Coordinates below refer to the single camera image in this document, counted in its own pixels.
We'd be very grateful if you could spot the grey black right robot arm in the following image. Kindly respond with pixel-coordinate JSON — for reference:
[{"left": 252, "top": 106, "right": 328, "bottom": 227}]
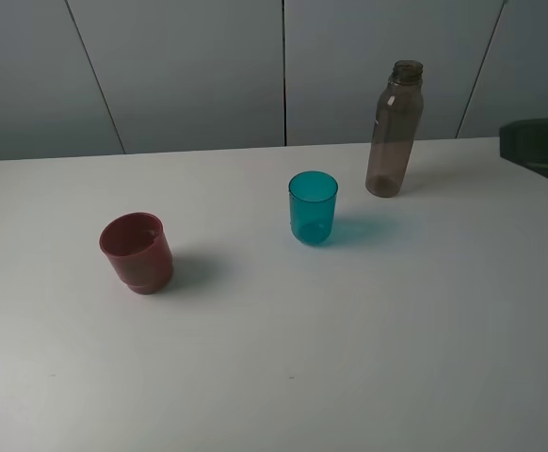
[{"left": 499, "top": 118, "right": 548, "bottom": 179}]

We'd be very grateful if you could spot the teal translucent plastic cup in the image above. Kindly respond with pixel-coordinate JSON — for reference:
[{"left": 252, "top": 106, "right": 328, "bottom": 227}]
[{"left": 288, "top": 170, "right": 338, "bottom": 245}]

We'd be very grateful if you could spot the brown translucent water bottle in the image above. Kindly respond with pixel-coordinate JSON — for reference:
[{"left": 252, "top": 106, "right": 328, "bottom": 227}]
[{"left": 365, "top": 60, "right": 424, "bottom": 198}]

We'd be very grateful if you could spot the red plastic cup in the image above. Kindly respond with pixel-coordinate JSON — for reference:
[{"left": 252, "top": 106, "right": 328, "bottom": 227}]
[{"left": 99, "top": 212, "right": 174, "bottom": 295}]

